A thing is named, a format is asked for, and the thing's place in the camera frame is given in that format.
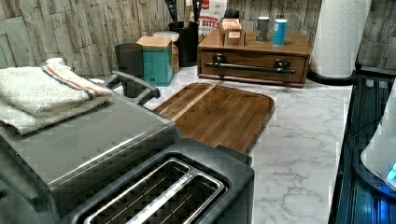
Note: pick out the wooden drawer box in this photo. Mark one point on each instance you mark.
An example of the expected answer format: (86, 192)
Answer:
(255, 62)

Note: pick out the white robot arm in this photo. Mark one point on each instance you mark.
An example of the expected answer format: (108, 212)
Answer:
(379, 157)

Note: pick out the wooden cutting board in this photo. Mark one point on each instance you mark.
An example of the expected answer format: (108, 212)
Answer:
(219, 116)

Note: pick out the black slot toaster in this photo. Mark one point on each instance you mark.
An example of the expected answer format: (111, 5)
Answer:
(187, 183)

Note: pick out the teal canister with bamboo lid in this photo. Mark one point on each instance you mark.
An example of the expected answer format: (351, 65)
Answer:
(157, 60)

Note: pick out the clear jar with white lid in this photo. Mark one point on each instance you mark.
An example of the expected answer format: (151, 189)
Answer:
(174, 38)

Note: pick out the black utensil holder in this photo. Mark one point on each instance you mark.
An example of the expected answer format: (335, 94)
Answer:
(187, 42)

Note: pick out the wooden tea bag organizer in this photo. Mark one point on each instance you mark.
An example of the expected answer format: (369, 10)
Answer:
(232, 33)

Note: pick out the dark grey cup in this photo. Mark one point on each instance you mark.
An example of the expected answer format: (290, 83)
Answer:
(130, 59)

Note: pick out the snack bites box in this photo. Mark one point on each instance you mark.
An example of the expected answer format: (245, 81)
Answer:
(211, 14)

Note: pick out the grey cylindrical shaker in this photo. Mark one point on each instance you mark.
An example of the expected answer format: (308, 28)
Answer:
(262, 28)

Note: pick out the blue cylindrical shaker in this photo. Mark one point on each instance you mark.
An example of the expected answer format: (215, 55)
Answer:
(280, 29)

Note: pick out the silver toaster oven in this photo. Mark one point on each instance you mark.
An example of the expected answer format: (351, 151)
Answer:
(47, 174)

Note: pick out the folded white striped towel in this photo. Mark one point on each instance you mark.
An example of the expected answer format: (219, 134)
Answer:
(35, 97)

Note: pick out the white paper towel roll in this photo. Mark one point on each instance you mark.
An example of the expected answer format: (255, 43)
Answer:
(337, 42)

